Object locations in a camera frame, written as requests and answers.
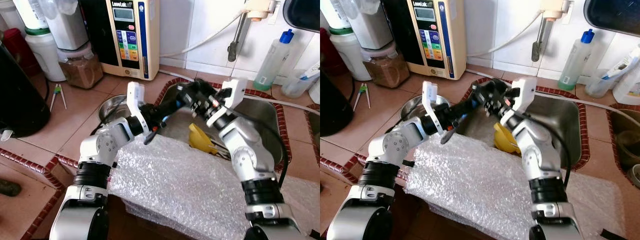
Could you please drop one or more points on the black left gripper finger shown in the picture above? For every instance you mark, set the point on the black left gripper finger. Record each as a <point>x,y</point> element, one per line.
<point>180,102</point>
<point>151,136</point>
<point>475,103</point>
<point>447,136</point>

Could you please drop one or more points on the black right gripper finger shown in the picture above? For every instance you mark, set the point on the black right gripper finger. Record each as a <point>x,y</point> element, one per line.
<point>190,90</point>
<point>484,88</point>

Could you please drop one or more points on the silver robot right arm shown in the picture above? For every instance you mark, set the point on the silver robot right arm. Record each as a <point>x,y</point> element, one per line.
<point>245,150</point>
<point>537,150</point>

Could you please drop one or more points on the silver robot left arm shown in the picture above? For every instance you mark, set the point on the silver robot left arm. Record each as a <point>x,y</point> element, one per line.
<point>395,147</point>
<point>100,147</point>

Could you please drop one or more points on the metal cutlery piece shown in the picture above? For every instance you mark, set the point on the metal cutlery piece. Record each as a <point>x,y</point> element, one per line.
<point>222,151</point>

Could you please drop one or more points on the clear bubble wrap sheet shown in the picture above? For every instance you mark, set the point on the clear bubble wrap sheet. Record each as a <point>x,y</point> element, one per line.
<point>475,185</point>
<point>175,185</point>

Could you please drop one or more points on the large steel sink basin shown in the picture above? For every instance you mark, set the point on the large steel sink basin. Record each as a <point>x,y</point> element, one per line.
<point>555,112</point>
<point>260,112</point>

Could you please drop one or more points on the beige water ionizer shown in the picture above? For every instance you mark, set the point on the beige water ionizer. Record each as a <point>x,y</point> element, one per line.
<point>122,52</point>
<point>425,52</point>

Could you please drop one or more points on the clear container brown contents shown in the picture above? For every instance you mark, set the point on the clear container brown contents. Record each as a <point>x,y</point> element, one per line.
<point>80,72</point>
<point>385,72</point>

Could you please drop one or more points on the clear bottle blue cap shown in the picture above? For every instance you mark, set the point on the clear bottle blue cap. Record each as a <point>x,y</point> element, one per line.
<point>575,62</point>
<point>272,62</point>

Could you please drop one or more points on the clear plastic cup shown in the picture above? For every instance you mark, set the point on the clear plastic cup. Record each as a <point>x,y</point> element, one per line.
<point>295,87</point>
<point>599,87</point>

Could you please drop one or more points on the white toothpaste tube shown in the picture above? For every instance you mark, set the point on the white toothpaste tube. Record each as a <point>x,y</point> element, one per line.
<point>311,72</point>
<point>622,65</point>

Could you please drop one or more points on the white canister green lid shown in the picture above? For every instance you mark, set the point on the white canister green lid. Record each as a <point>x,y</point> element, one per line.
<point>46,57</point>
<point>352,57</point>

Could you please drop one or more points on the black kettle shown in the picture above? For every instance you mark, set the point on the black kettle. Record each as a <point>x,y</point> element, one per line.
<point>334,107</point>
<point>22,100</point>

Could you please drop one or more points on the grey plastic jug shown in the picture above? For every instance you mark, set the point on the grey plastic jug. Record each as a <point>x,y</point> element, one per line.
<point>372,27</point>
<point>67,27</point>

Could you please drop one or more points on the red container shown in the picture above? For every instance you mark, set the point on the red container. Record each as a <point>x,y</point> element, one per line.
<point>330,55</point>
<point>17,50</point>

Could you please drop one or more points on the dark blue hanging basin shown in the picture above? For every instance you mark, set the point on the dark blue hanging basin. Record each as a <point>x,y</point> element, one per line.
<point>305,14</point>
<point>615,15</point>

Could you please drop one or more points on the dark bowl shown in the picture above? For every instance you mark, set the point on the dark bowl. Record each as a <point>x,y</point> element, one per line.
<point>630,147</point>

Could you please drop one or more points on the dark rounded object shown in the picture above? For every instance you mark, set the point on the dark rounded object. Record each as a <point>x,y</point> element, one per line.
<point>10,188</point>

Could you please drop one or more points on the grey cup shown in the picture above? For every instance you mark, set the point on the grey cup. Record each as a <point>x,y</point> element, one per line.
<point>635,176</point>

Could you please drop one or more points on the white labelled bottle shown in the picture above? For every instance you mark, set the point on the white labelled bottle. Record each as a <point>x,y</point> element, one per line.
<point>335,14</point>
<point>31,14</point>

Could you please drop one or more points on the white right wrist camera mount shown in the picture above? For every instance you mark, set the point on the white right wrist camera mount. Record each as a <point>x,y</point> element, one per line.
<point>230,100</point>
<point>522,97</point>

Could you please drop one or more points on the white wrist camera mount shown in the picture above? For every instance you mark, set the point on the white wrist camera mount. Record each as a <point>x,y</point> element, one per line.
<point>522,97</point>
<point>135,100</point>
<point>430,100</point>
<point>230,100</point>

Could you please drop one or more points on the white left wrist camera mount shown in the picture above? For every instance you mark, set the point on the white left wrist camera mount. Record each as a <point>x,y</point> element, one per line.
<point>135,100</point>
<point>430,100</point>

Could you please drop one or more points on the wall tap chrome spout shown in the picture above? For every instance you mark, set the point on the wall tap chrome spout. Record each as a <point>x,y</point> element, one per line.
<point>237,40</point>
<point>540,40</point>

